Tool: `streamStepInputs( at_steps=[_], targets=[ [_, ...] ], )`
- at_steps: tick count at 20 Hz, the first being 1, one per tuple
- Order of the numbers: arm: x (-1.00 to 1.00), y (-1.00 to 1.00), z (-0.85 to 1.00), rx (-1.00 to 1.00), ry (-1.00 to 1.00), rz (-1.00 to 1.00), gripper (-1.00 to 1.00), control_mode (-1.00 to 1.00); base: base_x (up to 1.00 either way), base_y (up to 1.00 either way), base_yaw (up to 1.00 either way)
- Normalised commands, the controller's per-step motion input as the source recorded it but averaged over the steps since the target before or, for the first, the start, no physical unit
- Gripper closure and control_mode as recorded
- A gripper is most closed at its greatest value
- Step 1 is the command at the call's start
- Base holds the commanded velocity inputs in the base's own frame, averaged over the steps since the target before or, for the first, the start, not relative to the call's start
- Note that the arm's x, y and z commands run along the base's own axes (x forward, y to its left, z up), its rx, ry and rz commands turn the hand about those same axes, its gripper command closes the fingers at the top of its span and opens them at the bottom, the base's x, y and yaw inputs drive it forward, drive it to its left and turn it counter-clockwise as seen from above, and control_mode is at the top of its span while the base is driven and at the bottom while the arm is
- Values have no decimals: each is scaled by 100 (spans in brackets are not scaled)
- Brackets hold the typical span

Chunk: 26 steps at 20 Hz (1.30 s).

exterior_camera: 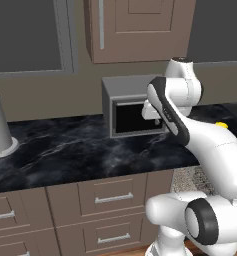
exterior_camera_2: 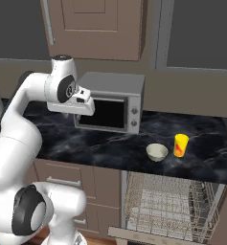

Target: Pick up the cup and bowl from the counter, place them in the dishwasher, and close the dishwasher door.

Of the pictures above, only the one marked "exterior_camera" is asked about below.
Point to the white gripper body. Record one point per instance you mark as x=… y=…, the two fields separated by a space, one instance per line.
x=148 y=111

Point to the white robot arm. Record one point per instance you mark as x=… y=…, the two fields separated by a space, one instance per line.
x=210 y=146

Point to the black microwave door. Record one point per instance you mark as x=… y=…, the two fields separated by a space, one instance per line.
x=130 y=116

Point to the speckled grey dishwasher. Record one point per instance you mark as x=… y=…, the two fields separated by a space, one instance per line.
x=186 y=180

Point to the grey microwave oven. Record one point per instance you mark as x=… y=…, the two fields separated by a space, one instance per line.
x=123 y=87

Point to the small yellow object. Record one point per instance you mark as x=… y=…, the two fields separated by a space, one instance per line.
x=221 y=125

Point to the brown drawer front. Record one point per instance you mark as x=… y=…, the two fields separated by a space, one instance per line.
x=26 y=206
x=113 y=226
x=113 y=186
x=36 y=243

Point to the grey framed window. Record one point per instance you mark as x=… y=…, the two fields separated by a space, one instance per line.
x=23 y=33
x=220 y=30

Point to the brown wall cupboard door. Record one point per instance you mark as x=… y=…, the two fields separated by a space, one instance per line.
x=140 y=30

